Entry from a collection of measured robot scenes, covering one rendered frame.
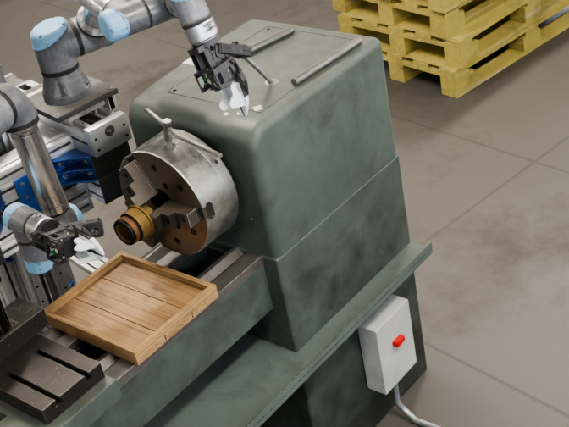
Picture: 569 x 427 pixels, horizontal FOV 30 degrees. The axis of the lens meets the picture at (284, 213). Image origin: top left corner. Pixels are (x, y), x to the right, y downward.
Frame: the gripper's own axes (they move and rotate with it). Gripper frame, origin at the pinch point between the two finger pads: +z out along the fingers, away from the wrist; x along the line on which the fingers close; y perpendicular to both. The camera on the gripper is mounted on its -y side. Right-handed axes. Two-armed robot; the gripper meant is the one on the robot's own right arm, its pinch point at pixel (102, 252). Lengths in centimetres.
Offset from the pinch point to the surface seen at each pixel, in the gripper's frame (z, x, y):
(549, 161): -20, -68, -253
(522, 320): 28, -84, -156
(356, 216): 13, -17, -81
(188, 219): 7.7, 3.1, -21.5
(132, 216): -3.7, 3.8, -12.9
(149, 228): -1.2, 0.0, -15.9
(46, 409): 18.6, -19.0, 32.9
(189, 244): 0.7, -8.6, -27.1
